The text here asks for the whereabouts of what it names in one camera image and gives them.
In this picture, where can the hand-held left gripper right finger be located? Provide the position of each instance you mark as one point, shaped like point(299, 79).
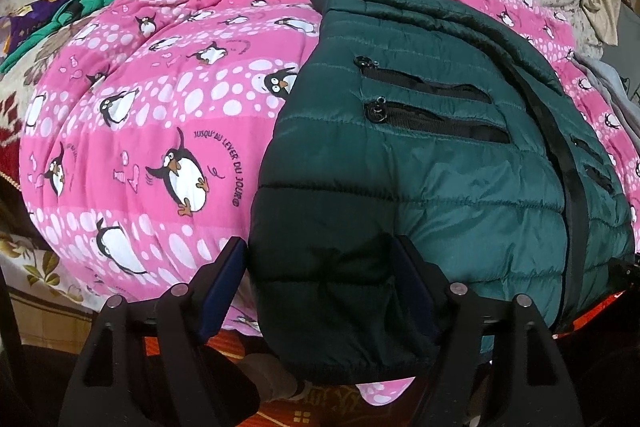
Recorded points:
point(410, 288)

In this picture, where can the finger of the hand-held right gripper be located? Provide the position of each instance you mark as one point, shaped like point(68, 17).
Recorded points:
point(625, 266)

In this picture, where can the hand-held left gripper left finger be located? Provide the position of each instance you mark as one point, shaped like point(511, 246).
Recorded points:
point(220, 293)

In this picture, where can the dark green puffer jacket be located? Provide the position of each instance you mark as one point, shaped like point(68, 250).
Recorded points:
point(400, 182)

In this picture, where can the person's foot in grey sock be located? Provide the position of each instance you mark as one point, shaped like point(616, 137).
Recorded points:
point(270, 372)

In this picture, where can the orange patterned rug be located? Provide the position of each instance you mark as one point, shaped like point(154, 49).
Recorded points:
point(300, 417)

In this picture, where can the grey cloth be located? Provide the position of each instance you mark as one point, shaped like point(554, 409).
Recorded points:
point(607, 82)

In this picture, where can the pink penguin print blanket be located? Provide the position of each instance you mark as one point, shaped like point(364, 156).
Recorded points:
point(175, 107)

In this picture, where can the purple cloth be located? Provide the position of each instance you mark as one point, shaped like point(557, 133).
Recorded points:
point(30, 24)

